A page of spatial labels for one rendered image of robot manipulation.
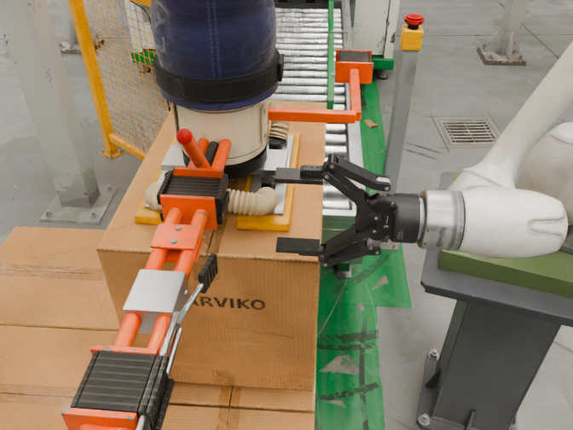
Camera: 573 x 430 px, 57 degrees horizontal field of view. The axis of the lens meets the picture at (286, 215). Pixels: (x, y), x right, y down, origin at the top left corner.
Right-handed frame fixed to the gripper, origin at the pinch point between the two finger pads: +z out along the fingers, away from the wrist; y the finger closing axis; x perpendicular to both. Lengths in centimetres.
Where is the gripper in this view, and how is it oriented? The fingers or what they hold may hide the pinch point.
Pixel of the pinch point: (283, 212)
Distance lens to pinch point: 80.2
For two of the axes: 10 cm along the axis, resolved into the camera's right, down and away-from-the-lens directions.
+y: 0.0, 7.8, 6.3
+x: 0.8, -6.2, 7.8
